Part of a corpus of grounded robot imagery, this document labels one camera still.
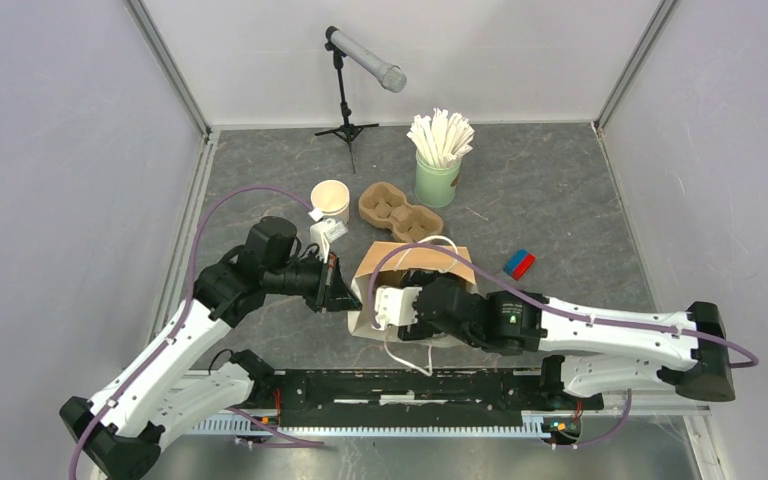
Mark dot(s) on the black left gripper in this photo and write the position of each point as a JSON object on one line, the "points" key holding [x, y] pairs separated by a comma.
{"points": [[334, 293]]}

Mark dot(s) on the brown paper bag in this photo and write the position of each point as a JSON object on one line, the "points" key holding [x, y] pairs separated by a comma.
{"points": [[388, 264]]}

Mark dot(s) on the white paper cup printed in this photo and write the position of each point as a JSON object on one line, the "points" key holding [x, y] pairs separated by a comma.
{"points": [[332, 198]]}

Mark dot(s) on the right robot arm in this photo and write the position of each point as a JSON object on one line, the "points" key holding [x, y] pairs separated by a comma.
{"points": [[589, 350]]}

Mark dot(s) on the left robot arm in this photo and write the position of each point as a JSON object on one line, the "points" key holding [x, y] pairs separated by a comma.
{"points": [[124, 427]]}

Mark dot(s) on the brown pulp cup carrier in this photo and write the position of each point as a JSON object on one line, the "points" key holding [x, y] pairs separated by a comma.
{"points": [[384, 206]]}

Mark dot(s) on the black microphone stand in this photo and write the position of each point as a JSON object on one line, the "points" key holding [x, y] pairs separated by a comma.
{"points": [[347, 132]]}

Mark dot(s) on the blue toy brick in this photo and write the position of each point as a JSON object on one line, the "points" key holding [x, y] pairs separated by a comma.
{"points": [[514, 260]]}

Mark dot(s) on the red toy brick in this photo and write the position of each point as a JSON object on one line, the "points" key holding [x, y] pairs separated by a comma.
{"points": [[523, 266]]}

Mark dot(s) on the grey microphone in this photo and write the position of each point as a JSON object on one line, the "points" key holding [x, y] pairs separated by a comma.
{"points": [[389, 76]]}

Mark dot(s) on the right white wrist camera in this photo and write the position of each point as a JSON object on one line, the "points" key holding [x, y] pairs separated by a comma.
{"points": [[394, 307]]}

